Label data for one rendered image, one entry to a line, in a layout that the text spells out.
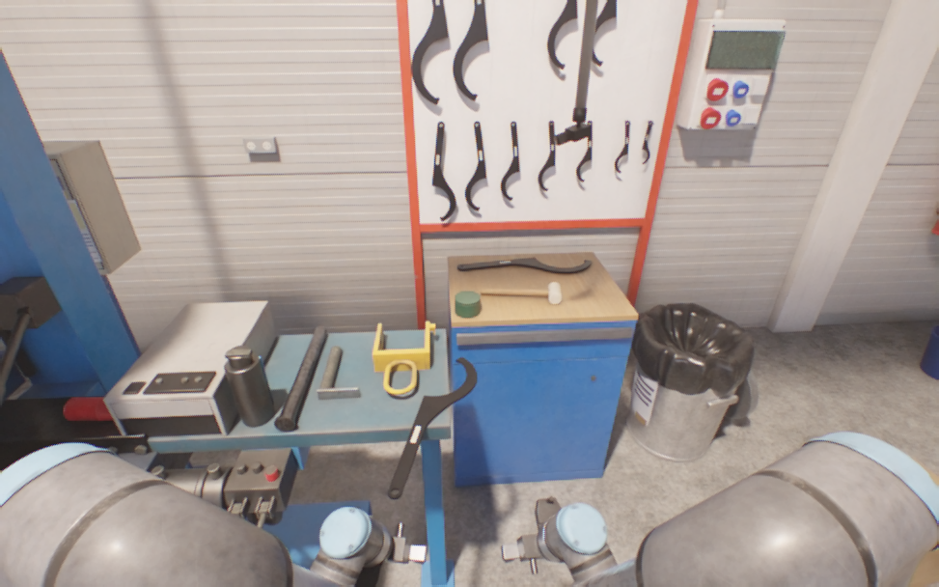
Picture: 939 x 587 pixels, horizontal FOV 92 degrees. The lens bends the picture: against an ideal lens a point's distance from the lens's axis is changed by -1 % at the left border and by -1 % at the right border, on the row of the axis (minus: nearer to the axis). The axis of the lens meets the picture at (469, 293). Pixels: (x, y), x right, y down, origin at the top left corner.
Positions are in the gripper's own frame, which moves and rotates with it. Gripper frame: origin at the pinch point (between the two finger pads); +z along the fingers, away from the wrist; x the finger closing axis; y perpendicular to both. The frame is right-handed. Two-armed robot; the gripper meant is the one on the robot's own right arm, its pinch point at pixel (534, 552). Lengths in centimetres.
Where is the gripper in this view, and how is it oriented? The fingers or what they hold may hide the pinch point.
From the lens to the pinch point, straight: 131.5
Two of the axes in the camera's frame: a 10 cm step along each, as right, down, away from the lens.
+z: -1.8, 6.0, 7.8
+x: 9.8, 0.1, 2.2
